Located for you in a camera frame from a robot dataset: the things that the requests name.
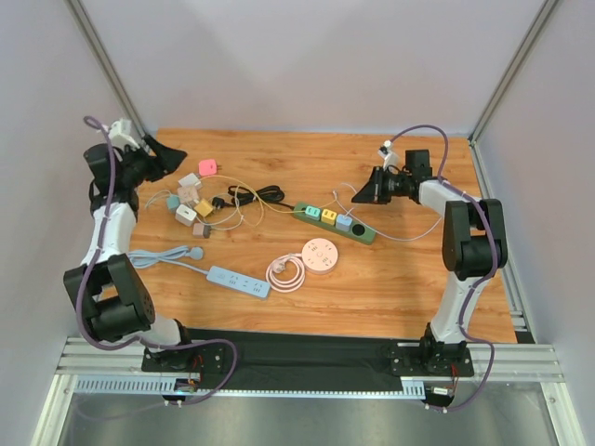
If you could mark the beige patterned cube charger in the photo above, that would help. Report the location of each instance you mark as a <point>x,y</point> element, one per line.
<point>188,195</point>

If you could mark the orange charger plug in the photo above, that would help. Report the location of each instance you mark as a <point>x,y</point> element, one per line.
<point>204,208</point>

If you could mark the light blue power strip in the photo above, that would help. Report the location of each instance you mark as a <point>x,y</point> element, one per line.
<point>143,259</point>

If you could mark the green power strip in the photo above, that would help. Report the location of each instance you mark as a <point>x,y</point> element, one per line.
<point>358,232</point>

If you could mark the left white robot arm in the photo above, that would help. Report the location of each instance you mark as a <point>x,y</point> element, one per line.
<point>112,305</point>

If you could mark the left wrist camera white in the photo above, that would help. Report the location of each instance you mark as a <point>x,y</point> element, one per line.
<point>120,134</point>

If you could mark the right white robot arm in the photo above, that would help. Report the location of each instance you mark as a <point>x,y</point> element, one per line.
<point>474,242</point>

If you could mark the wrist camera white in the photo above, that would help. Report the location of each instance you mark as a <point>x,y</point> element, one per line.
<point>389,158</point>
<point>120,134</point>

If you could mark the white charger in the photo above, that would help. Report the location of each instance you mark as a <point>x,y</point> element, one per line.
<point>185,215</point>

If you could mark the yellow charger plug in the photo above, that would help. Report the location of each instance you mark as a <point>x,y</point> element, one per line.
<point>328,217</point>

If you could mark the grey slotted cable duct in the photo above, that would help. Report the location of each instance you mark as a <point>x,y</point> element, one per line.
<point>407,389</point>

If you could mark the brown pink charger plug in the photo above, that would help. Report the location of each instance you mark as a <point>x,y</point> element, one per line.
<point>201,230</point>

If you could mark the pink round power strip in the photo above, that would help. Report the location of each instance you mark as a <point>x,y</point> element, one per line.
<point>318,256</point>

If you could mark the black base mat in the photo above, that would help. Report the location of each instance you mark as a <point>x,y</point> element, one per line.
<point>305,361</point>

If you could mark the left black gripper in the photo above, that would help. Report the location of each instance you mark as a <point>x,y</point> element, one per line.
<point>152,158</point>

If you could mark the blue charger plug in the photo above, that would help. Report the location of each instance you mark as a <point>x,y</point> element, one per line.
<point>343,222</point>

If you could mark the teal charger plug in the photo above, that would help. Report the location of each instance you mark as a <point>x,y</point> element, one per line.
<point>312,212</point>

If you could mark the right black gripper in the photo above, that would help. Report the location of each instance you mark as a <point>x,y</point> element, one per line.
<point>377,184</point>

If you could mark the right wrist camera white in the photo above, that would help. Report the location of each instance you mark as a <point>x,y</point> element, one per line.
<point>389,158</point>

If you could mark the light blue small charger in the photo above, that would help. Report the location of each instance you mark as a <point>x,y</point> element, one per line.
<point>172,203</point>

